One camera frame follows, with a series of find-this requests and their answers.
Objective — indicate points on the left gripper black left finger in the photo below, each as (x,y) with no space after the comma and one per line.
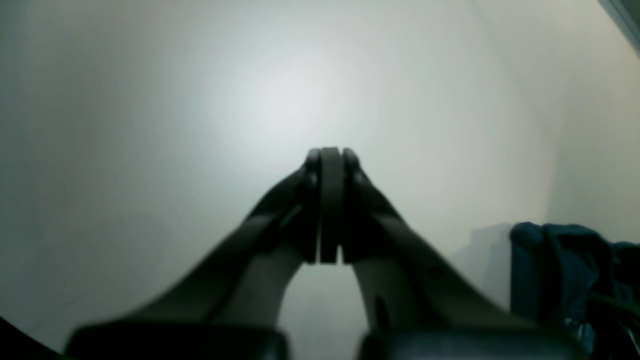
(227,307)

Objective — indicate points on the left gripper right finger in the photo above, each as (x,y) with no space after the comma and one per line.
(418,307)

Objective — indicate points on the grey bin at left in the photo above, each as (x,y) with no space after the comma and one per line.
(626,15)

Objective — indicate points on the dark blue T-shirt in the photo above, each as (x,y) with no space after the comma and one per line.
(569,278)

